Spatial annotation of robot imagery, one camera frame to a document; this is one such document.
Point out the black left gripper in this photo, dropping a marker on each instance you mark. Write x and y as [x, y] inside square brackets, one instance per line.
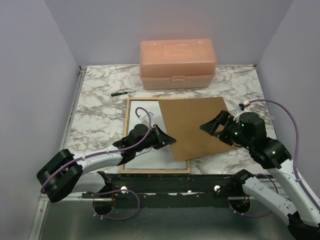
[162, 139]

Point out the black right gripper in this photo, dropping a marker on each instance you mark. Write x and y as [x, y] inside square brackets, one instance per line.
[211, 126]

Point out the glossy photo print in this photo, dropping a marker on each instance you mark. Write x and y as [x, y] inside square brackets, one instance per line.
[145, 107]

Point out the brown cardboard backing sheet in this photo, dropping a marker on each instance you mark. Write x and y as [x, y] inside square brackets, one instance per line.
[183, 118]

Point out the rectangular picture frame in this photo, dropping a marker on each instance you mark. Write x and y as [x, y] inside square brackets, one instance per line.
[127, 125]

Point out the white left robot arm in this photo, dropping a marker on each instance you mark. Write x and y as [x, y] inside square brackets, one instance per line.
[80, 167]

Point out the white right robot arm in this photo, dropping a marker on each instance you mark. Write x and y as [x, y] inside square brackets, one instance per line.
[298, 209]

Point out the small green black screwdriver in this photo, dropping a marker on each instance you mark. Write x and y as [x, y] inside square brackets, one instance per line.
[115, 94]

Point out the orange translucent plastic toolbox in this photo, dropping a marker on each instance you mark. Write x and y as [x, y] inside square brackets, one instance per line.
[177, 64]

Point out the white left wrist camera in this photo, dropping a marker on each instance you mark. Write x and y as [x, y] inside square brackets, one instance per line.
[146, 118]

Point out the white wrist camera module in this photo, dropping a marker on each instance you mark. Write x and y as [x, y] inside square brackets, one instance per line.
[244, 105]

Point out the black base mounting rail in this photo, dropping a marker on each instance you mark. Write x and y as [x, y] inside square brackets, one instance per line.
[128, 191]

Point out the aluminium extrusion frame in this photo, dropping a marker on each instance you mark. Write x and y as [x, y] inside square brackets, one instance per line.
[97, 120]

